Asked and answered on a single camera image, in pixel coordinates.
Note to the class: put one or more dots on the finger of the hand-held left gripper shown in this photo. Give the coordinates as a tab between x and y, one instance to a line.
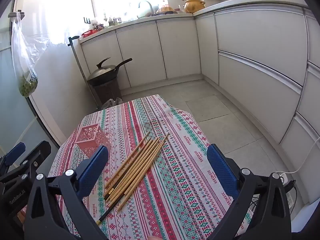
41	151
15	152

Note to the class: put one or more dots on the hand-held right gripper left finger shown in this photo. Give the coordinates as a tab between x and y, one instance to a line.
93	170

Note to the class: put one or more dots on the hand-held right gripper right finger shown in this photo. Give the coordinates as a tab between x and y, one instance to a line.
221	170

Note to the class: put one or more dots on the black chopstick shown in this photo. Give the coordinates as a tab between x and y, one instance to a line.
110	211
110	191

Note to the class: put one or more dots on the pink perforated chopstick holder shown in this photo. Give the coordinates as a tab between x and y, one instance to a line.
87	136

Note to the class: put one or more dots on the bundle of wooden chopsticks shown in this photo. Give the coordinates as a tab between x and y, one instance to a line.
136	165

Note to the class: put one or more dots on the person's left hand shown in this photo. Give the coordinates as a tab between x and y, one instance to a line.
22	216

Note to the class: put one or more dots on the frosted glass door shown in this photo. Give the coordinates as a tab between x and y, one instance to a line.
15	120

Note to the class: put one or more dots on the striped patterned tablecloth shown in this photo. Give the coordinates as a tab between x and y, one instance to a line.
180	175

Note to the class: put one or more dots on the white power strip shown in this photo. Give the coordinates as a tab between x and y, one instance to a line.
285	180

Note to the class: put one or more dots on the crumpled clear plastic bag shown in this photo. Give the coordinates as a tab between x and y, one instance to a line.
112	103

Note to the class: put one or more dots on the plastic bag of green vegetables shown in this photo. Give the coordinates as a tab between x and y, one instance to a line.
26	80

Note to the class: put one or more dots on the brown trash bin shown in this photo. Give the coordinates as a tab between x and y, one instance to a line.
107	92

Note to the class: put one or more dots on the dark wok lid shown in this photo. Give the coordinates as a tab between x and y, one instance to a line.
102	70

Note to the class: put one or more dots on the metal pole with black clamp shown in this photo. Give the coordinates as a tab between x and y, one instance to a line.
76	55

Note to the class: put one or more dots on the black wok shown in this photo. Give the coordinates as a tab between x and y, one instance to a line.
122	63

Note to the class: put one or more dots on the white kitchen cabinets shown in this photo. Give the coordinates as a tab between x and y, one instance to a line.
250	62

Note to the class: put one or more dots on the red plastic basket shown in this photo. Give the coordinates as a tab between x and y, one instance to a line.
90	32

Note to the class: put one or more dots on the row of small bottles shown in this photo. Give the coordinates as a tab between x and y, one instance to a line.
110	22

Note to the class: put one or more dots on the yellow clay pot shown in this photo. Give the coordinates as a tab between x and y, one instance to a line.
193	6

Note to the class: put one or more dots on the brown woven basket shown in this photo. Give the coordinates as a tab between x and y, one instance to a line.
165	10

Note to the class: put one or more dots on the curved metal faucet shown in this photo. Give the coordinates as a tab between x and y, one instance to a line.
147	3

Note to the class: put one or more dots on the black wall hooks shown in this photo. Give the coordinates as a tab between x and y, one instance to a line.
86	20

